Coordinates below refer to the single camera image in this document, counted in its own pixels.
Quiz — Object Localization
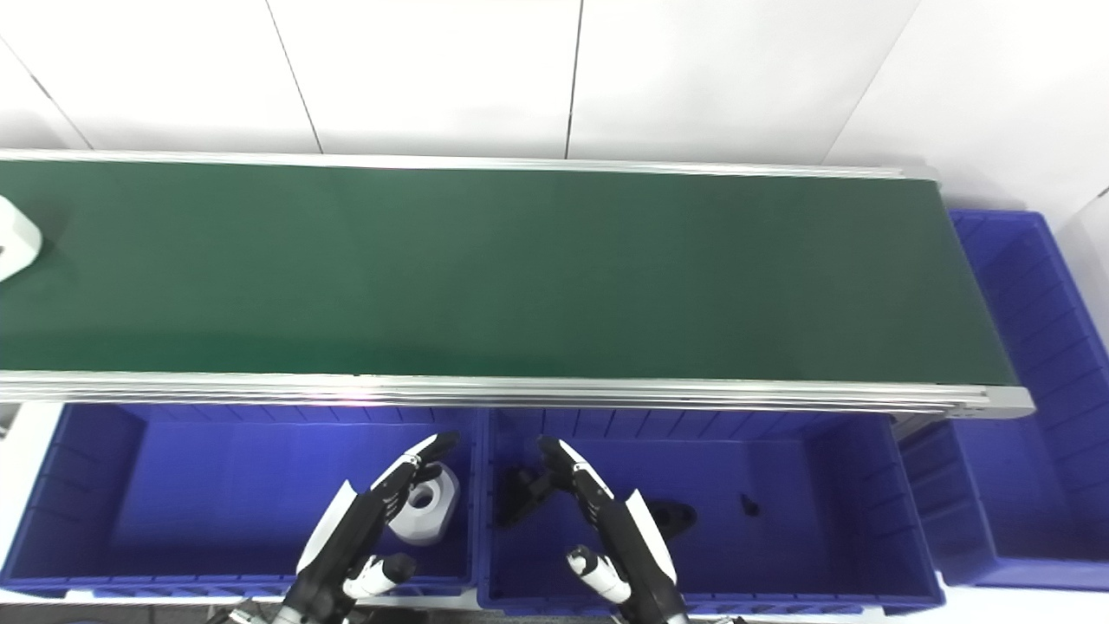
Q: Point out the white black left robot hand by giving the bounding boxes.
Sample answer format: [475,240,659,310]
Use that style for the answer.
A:
[282,432,462,621]

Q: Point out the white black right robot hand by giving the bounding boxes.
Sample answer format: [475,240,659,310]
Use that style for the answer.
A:
[537,436,691,621]

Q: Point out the white rounded block two holes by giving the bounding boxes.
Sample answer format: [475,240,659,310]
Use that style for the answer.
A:
[0,196,44,283]

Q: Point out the black oval part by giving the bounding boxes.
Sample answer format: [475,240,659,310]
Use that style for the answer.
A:
[645,500,698,540]

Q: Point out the white hexagonal part with hole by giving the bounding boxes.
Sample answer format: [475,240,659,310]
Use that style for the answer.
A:
[387,464,458,547]

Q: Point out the blue plastic bin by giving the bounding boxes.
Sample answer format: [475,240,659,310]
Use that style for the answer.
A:
[897,210,1109,592]
[477,407,945,616]
[0,403,480,601]

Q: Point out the black bracket part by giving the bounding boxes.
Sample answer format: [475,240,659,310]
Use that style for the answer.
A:
[496,466,557,530]

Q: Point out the green conveyor belt aluminium frame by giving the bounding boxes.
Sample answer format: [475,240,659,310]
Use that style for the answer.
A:
[0,149,1036,421]

